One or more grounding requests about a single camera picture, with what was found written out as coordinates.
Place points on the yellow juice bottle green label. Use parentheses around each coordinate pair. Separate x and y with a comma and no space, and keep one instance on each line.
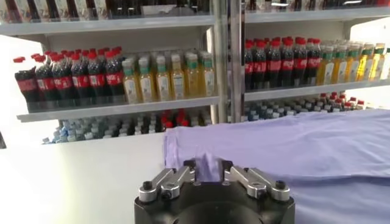
(147,85)
(192,79)
(339,68)
(365,64)
(353,67)
(178,82)
(207,79)
(326,70)
(377,62)
(386,65)
(163,85)
(131,86)

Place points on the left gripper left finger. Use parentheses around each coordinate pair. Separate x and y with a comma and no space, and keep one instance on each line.
(170,182)

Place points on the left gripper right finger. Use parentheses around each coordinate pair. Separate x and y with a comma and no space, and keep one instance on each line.
(256,182)

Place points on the cola bottle red cap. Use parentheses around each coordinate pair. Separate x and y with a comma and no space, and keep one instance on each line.
(62,83)
(287,65)
(274,65)
(97,81)
(249,68)
(260,67)
(27,86)
(45,85)
(114,79)
(313,62)
(80,82)
(300,64)

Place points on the grey metal shelf rack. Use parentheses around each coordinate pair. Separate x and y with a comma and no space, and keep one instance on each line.
(122,108)
(304,90)

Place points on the purple t-shirt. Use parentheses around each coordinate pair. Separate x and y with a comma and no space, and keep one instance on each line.
(289,146)

